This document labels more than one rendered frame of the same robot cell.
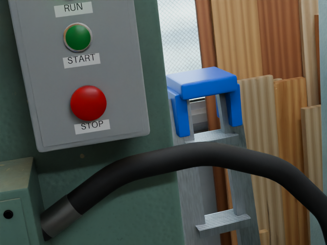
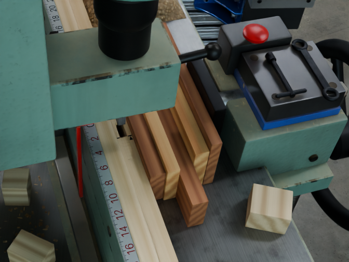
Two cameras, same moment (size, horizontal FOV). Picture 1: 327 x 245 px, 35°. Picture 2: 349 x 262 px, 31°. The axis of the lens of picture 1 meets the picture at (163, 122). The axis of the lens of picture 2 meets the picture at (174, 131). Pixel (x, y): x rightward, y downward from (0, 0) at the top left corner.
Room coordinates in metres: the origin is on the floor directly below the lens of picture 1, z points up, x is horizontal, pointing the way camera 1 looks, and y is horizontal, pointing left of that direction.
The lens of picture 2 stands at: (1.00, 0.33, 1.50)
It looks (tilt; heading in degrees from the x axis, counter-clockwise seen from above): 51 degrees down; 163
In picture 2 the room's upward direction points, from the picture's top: 9 degrees clockwise
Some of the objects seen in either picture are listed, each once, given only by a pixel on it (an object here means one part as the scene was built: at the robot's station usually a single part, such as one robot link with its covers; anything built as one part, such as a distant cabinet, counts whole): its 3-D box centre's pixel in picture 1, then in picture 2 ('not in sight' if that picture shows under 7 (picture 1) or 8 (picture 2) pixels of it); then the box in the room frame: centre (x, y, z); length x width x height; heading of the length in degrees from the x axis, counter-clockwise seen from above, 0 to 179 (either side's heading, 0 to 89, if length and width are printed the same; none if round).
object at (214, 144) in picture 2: not in sight; (183, 100); (0.52, 0.48, 0.94); 0.20 x 0.01 x 0.08; 8
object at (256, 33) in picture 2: not in sight; (255, 33); (0.50, 0.57, 1.02); 0.03 x 0.03 x 0.01
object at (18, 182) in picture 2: not in sight; (16, 186); (0.54, 0.27, 0.82); 0.03 x 0.03 x 0.04; 82
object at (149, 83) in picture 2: not in sight; (103, 77); (0.56, 0.38, 1.03); 0.14 x 0.07 x 0.09; 98
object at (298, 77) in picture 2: not in sight; (279, 67); (0.52, 0.59, 0.99); 0.13 x 0.11 x 0.06; 8
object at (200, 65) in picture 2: not in sight; (225, 101); (0.54, 0.53, 0.95); 0.09 x 0.07 x 0.09; 8
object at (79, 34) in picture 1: (78, 37); not in sight; (0.43, 0.06, 1.42); 0.02 x 0.01 x 0.02; 98
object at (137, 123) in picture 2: not in sight; (130, 117); (0.53, 0.42, 0.93); 0.21 x 0.02 x 0.05; 8
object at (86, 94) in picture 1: (88, 103); not in sight; (0.43, 0.06, 1.36); 0.03 x 0.01 x 0.03; 98
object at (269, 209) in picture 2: not in sight; (268, 208); (0.67, 0.56, 0.92); 0.05 x 0.04 x 0.03; 70
